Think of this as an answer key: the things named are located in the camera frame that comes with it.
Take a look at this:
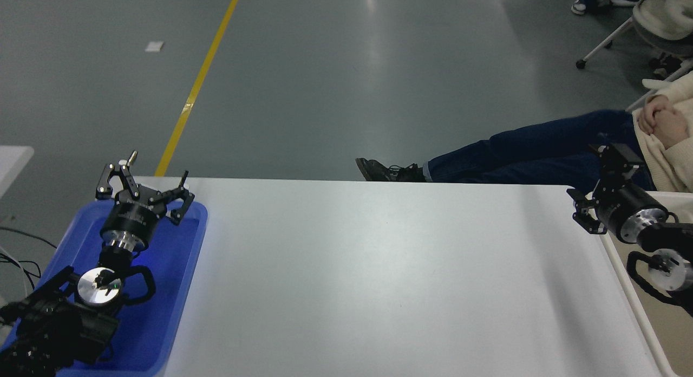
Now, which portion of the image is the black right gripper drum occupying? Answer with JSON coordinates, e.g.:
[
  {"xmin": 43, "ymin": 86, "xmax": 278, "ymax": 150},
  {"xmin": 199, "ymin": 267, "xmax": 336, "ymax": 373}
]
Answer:
[{"xmin": 594, "ymin": 182, "xmax": 668, "ymax": 240}]

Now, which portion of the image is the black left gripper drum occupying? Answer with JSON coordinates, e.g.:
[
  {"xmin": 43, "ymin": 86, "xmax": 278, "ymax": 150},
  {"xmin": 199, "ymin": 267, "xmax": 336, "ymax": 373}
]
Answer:
[{"xmin": 100, "ymin": 198, "xmax": 162, "ymax": 240}]

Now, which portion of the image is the person's right hand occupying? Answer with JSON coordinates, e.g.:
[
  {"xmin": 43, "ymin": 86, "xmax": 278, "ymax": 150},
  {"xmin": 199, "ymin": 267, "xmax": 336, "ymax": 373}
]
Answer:
[{"xmin": 639, "ymin": 95, "xmax": 671, "ymax": 134}]

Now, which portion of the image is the person's left hand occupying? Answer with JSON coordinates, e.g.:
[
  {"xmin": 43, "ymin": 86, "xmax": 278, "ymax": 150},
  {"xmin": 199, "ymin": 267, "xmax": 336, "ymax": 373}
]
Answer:
[{"xmin": 655, "ymin": 109, "xmax": 691, "ymax": 149}]

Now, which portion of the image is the person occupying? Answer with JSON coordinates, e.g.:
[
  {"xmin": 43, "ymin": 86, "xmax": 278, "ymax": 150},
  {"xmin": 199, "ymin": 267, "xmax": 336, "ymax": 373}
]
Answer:
[
  {"xmin": 356, "ymin": 71, "xmax": 693, "ymax": 193},
  {"xmin": 571, "ymin": 0, "xmax": 645, "ymax": 15}
]

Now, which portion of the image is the blue plastic tray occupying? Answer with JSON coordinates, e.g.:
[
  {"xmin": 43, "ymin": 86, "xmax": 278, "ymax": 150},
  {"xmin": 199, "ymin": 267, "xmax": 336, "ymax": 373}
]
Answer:
[{"xmin": 0, "ymin": 199, "xmax": 208, "ymax": 376}]

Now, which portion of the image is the white-legged office chair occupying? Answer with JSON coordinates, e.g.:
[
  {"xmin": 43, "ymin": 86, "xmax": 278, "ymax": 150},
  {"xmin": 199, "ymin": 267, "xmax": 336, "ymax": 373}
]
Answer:
[{"xmin": 576, "ymin": 0, "xmax": 693, "ymax": 80}]

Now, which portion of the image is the small white table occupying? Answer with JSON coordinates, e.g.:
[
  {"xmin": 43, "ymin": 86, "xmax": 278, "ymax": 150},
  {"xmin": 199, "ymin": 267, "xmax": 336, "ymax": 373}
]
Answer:
[{"xmin": 0, "ymin": 145, "xmax": 34, "ymax": 196}]

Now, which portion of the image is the large pale bin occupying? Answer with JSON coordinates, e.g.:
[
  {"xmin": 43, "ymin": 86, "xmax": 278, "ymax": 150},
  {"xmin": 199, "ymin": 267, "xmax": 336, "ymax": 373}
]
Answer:
[{"xmin": 598, "ymin": 192, "xmax": 693, "ymax": 377}]

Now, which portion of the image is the thin black cable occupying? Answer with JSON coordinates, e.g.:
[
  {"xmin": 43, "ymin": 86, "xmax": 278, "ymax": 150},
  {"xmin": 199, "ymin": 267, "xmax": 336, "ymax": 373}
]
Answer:
[
  {"xmin": 0, "ymin": 225, "xmax": 57, "ymax": 249},
  {"xmin": 0, "ymin": 252, "xmax": 42, "ymax": 291}
]

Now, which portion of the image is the thin white cable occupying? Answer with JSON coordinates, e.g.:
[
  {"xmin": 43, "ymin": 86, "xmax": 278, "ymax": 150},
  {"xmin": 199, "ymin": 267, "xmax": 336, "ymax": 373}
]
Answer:
[{"xmin": 0, "ymin": 245, "xmax": 32, "ymax": 297}]

